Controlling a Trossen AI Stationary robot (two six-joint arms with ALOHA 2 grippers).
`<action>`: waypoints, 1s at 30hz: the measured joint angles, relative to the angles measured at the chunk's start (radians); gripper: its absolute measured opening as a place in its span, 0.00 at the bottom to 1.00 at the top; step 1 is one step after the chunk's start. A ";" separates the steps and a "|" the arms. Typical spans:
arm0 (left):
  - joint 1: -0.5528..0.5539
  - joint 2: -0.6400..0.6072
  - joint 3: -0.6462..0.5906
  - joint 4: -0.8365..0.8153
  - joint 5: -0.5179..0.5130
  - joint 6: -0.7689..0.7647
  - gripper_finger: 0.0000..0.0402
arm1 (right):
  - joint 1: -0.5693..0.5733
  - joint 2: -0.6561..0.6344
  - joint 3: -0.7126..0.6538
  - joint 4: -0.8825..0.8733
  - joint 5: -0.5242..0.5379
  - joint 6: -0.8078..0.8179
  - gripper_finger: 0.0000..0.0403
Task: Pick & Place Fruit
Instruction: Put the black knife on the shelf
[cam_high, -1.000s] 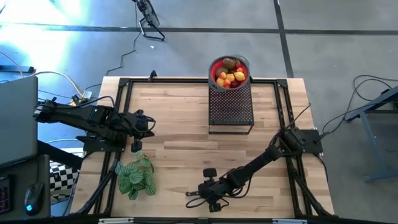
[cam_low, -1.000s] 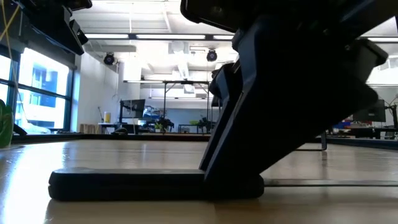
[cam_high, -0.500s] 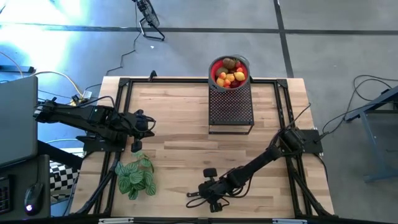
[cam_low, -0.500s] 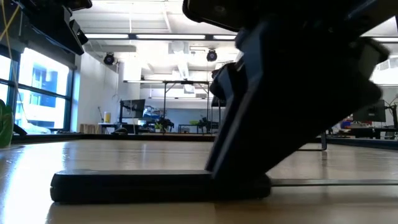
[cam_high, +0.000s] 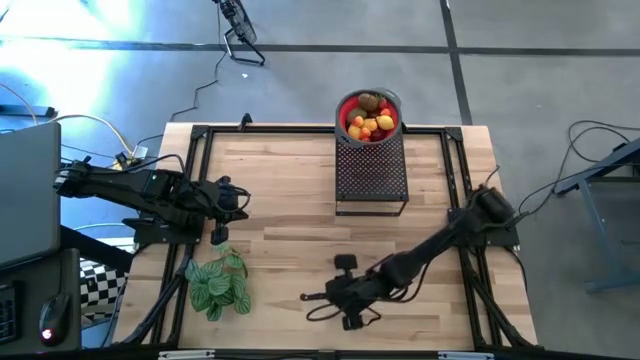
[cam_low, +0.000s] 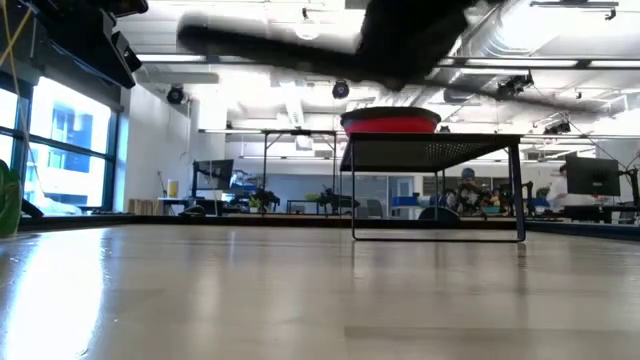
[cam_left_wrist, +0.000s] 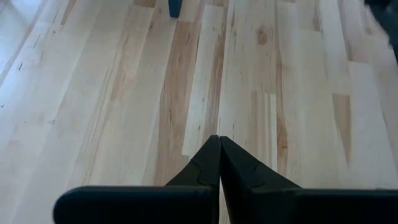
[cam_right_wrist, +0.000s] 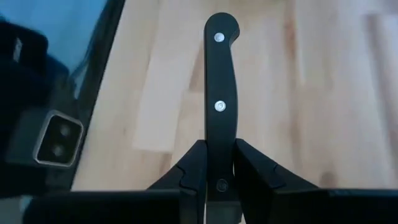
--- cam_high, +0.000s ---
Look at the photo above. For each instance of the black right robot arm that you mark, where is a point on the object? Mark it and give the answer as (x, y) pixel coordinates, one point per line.
(435, 245)

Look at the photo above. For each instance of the dark side desk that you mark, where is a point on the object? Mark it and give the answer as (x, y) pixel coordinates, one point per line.
(30, 280)

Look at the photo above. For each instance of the grey power adapter box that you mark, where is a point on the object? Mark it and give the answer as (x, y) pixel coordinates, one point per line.
(140, 152)

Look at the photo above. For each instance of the blue grey table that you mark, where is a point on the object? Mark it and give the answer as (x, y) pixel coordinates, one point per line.
(610, 165)

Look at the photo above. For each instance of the black white checkerboard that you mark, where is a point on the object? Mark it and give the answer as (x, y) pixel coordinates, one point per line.
(100, 287)

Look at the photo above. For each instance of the black floor fan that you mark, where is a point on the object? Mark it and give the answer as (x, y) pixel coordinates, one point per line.
(242, 22)

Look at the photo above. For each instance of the black computer mouse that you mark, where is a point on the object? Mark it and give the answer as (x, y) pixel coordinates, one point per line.
(54, 320)

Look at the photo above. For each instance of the white label strip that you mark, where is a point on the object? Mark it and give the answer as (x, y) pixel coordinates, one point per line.
(187, 355)
(465, 356)

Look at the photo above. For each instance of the black floor bar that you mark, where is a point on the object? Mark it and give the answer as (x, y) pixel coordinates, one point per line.
(30, 111)

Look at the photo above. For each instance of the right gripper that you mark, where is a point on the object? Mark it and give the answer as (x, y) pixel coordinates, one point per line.
(350, 292)

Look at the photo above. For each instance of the red strawberry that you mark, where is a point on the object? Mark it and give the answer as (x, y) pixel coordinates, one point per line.
(383, 103)

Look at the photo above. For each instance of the dark keypad device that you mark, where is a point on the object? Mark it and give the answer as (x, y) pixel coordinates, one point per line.
(7, 315)

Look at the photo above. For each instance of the green striped artificial plant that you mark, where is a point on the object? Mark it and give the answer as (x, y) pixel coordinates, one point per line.
(217, 285)

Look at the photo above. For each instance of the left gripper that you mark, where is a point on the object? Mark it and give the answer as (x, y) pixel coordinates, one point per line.
(220, 205)

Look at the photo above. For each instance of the black perforated metal shelf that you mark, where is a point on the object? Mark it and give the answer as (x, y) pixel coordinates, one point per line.
(370, 170)

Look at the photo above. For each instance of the orange peach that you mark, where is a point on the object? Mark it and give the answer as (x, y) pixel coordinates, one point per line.
(357, 121)
(385, 112)
(365, 133)

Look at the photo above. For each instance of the grey laptop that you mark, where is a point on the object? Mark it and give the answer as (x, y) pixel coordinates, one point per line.
(27, 195)

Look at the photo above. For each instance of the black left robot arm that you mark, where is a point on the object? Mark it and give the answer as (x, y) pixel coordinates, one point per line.
(125, 187)

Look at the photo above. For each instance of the red collapsible bowl grey rim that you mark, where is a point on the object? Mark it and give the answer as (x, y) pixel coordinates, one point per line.
(344, 107)

